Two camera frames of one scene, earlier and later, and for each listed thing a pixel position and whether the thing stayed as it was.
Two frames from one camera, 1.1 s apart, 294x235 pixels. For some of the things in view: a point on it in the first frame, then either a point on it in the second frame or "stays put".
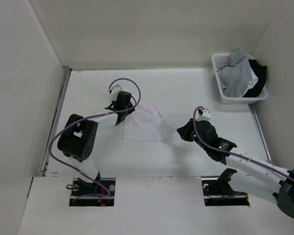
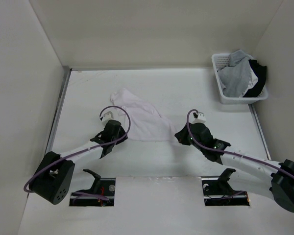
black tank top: [260, 71] stays put
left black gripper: [131, 109] to [121, 132]
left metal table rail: [66, 73] stays put
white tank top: [253, 80] stays put
